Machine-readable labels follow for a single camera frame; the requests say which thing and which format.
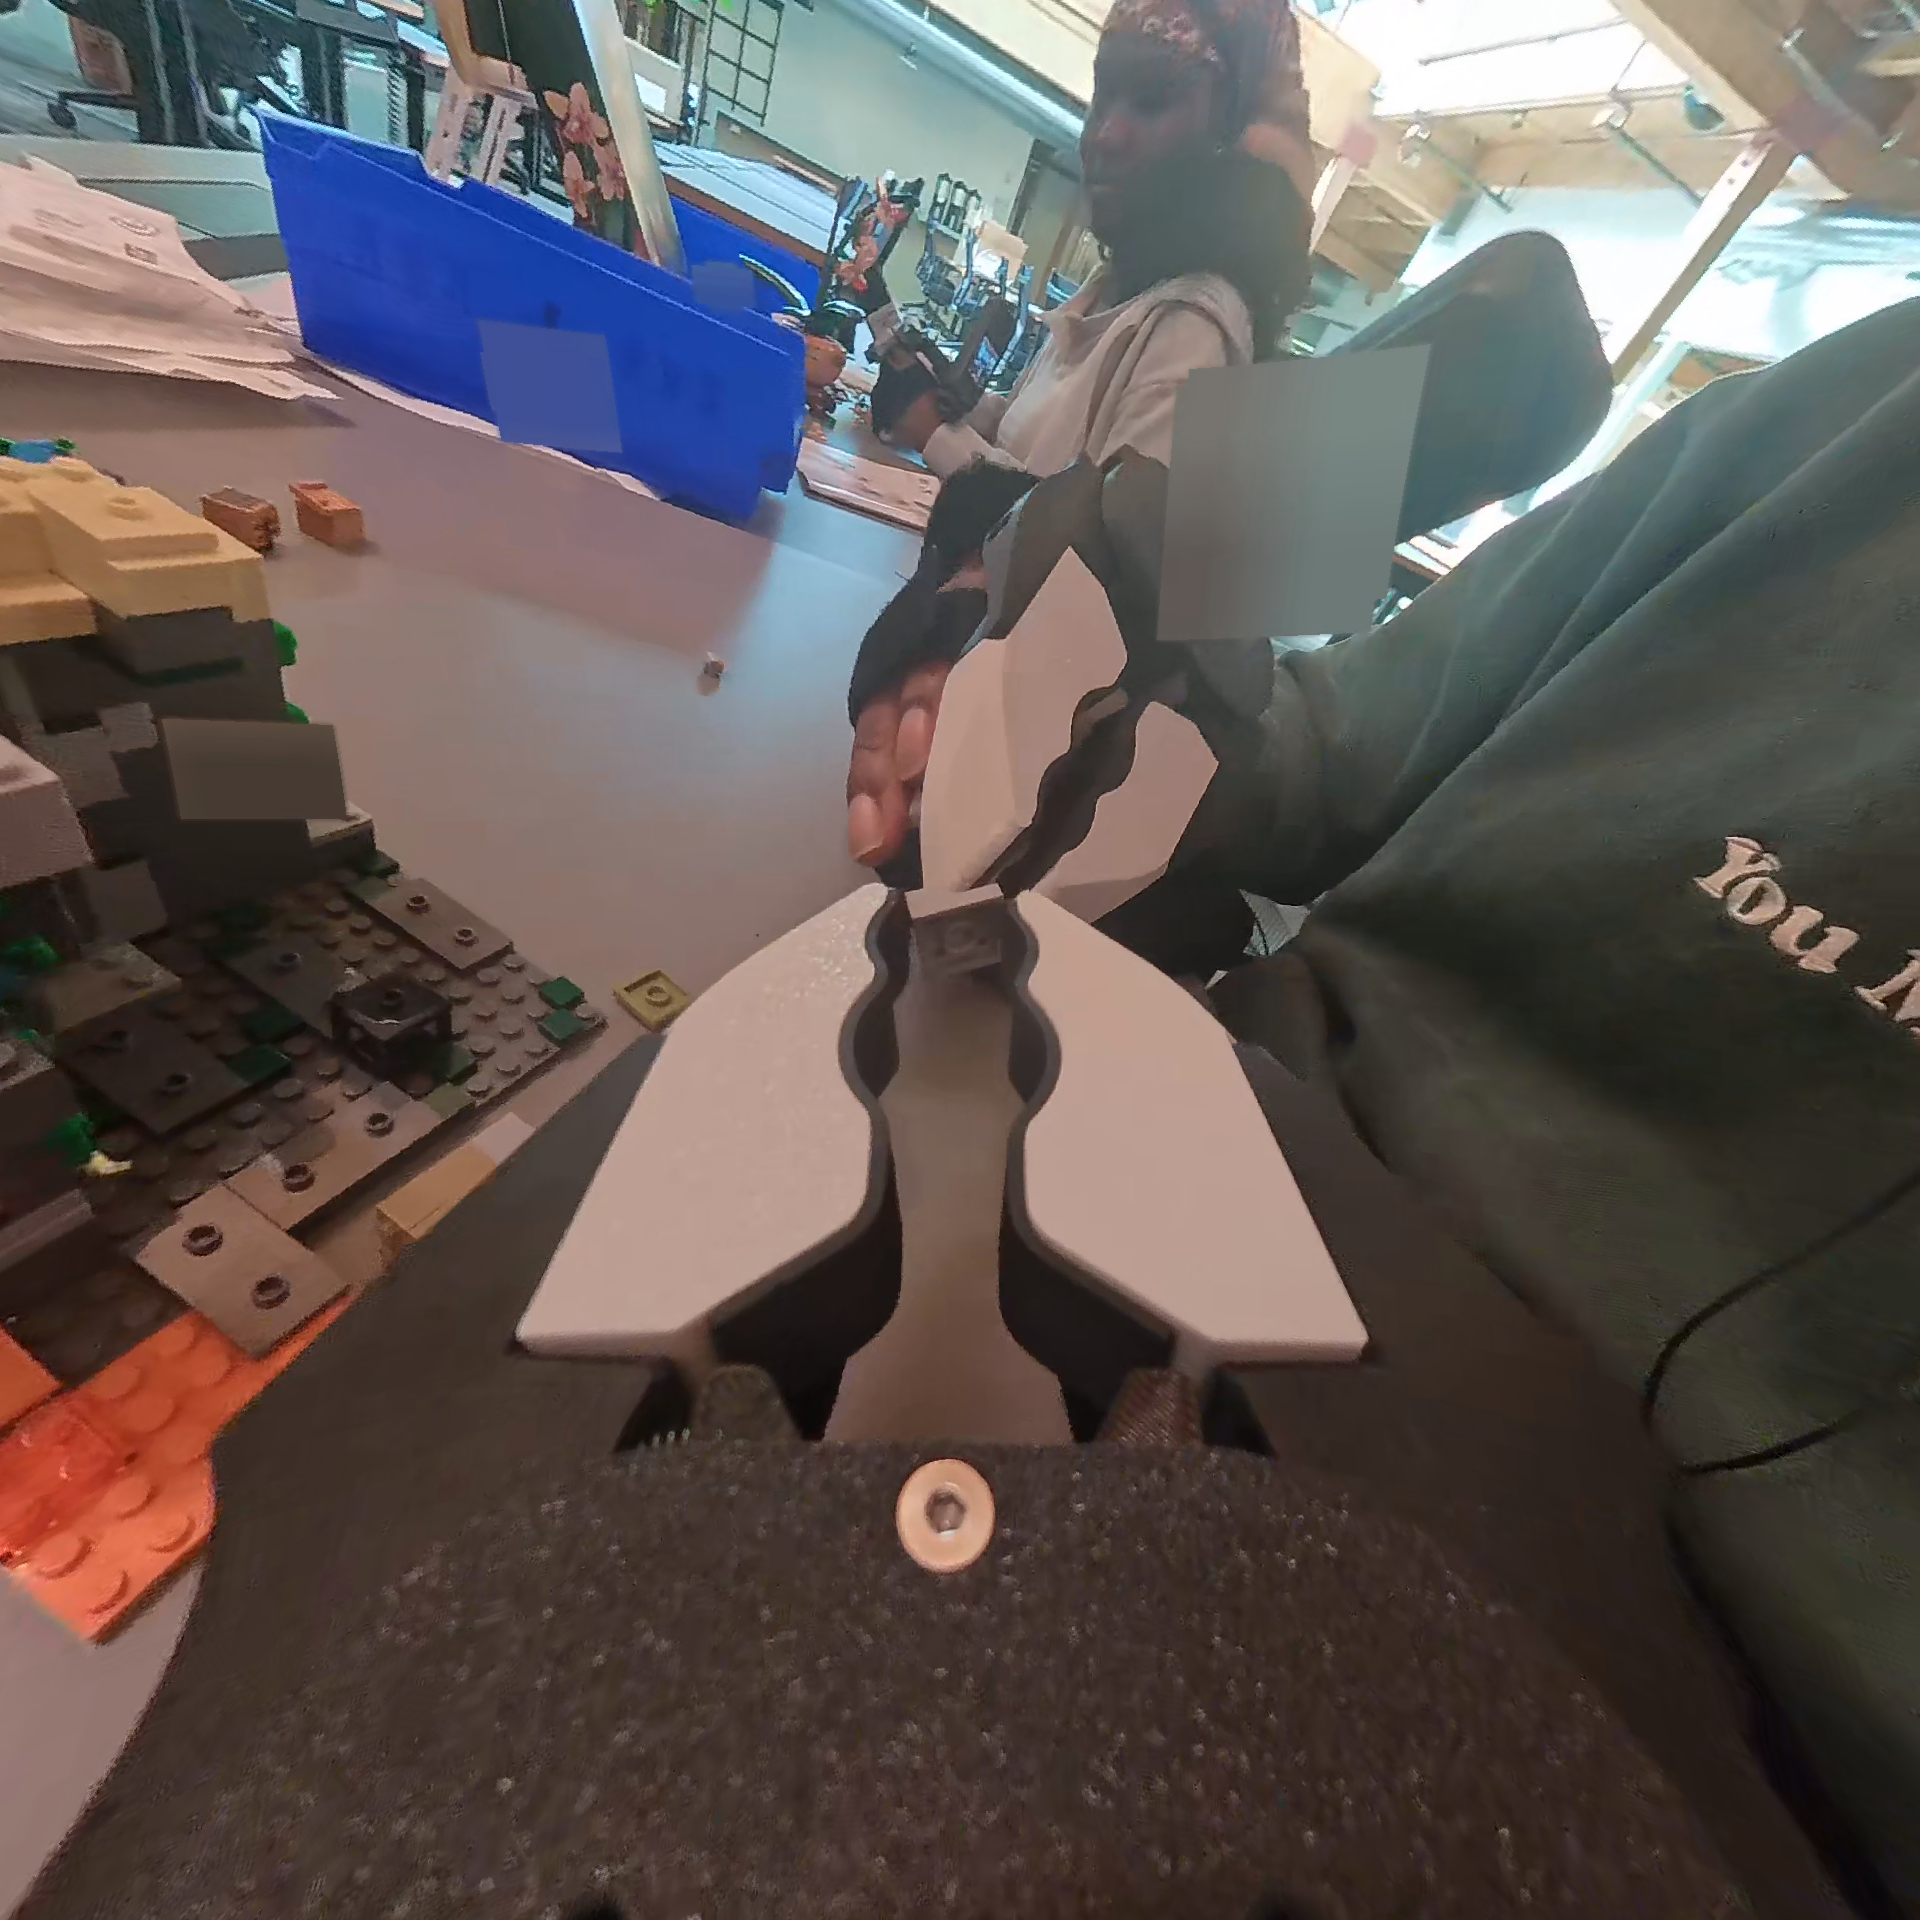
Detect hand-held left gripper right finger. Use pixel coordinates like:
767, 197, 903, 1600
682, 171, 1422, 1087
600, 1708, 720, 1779
999, 890, 1373, 1439

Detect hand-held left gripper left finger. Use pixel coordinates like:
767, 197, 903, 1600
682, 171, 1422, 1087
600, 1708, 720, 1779
513, 879, 914, 1439

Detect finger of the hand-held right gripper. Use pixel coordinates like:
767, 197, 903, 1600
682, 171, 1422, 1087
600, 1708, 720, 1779
914, 545, 1132, 903
989, 702, 1223, 929

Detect grey square toy brick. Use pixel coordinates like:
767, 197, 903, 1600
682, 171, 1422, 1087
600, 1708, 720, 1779
911, 895, 1007, 981

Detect toy brick building model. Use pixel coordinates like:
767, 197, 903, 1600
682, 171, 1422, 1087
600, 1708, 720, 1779
0, 435, 608, 1644

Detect person's right hand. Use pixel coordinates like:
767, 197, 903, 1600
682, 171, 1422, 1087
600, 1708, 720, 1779
844, 464, 1040, 874

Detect tan white toy brick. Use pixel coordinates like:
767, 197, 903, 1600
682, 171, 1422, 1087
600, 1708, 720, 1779
374, 1138, 500, 1270

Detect person's dark green hoodie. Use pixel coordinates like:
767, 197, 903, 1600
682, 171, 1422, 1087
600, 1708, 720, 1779
1199, 300, 1920, 1920

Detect printed instruction booklets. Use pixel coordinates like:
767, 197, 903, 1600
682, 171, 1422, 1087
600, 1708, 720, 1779
428, 0, 677, 266

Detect blue plastic bin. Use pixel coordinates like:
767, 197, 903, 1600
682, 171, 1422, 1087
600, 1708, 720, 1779
258, 109, 811, 526

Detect black cord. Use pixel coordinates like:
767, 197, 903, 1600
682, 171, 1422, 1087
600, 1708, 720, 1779
1643, 1199, 1920, 1480

